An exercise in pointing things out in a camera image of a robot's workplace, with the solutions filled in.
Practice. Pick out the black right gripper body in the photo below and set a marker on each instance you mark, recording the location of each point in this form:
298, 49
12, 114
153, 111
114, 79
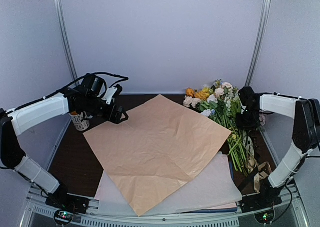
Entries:
249, 119

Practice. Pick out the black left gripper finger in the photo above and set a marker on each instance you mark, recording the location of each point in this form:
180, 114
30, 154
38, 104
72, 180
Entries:
118, 119
121, 113

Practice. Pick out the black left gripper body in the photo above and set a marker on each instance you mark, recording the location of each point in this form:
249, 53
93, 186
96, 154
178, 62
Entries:
92, 107

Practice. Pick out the peach wrapping paper sheet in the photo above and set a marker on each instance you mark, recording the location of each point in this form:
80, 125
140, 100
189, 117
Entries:
159, 149

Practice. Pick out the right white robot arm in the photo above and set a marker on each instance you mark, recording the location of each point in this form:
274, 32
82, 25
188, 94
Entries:
306, 126

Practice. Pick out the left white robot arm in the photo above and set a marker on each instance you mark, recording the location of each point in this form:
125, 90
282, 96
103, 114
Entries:
17, 123

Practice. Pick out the pile of fake flowers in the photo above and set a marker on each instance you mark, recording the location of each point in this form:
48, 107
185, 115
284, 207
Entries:
220, 103

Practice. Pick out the patterned mug with yellow inside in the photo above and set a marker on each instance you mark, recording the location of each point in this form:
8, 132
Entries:
80, 121

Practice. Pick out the beige ribbon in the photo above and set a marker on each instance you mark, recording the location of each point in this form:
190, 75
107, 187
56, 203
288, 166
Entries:
251, 163

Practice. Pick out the stack of pastel paper sheets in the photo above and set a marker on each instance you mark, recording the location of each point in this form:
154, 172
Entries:
212, 190

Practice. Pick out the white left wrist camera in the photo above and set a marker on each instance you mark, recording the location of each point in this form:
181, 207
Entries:
112, 93

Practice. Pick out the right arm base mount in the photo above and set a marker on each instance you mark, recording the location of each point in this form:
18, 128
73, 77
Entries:
262, 208

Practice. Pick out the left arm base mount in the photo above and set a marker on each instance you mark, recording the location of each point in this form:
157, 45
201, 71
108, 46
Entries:
67, 212

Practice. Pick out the left aluminium frame post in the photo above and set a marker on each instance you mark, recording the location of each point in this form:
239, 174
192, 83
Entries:
65, 40

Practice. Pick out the aluminium frame post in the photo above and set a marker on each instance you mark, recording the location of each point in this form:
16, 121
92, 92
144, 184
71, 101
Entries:
65, 40
264, 17

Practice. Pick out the right aluminium frame post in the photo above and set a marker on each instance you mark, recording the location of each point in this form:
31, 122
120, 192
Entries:
264, 17

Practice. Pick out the front aluminium rail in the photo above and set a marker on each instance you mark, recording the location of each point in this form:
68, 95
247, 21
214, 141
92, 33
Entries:
290, 212

